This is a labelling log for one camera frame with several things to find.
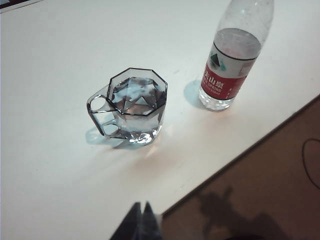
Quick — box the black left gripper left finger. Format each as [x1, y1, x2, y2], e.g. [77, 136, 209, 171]
[108, 201, 144, 240]

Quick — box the thin black floor cable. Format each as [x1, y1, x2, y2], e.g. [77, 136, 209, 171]
[301, 138, 320, 189]

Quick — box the clear plastic water bottle red label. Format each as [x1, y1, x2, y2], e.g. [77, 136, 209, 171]
[198, 0, 275, 113]

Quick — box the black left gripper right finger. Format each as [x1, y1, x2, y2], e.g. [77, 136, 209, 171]
[141, 201, 164, 240]

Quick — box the clear grey faceted mug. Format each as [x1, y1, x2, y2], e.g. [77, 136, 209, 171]
[86, 67, 169, 147]

